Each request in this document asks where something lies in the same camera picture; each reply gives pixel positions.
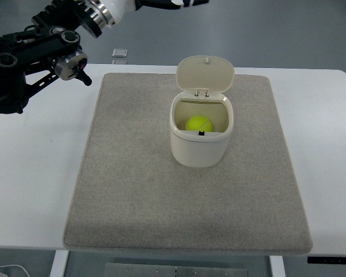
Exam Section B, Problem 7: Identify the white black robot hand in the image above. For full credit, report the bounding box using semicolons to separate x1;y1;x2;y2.
85;0;209;28

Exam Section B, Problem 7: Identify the yellow tennis ball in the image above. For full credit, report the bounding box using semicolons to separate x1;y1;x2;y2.
185;115;213;132

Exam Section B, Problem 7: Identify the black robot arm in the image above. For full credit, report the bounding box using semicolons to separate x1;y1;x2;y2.
0;1;114;114

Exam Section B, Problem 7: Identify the silver floor socket plate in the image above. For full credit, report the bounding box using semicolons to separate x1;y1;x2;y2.
112;48;128;65

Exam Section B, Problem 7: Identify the cream lidded bin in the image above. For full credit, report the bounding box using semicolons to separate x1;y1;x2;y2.
170;55;235;168

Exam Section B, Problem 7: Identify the beige felt mat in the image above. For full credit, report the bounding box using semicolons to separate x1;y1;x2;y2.
63;73;313;254

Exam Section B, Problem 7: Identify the white table leg left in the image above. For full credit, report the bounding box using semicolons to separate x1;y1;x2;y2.
50;250;69;277

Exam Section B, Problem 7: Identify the white table leg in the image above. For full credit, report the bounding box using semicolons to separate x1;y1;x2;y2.
269;256;286;277
50;250;69;277

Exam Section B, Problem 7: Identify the white device on floor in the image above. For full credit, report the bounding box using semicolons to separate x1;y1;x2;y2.
0;264;31;277

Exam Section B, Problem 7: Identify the white table leg right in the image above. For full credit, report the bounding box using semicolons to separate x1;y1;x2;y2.
269;256;286;277

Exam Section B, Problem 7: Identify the black table control panel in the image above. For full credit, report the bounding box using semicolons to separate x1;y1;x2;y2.
307;256;346;265

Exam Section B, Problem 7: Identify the grey metal base plate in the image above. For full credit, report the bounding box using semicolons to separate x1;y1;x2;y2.
103;263;249;277

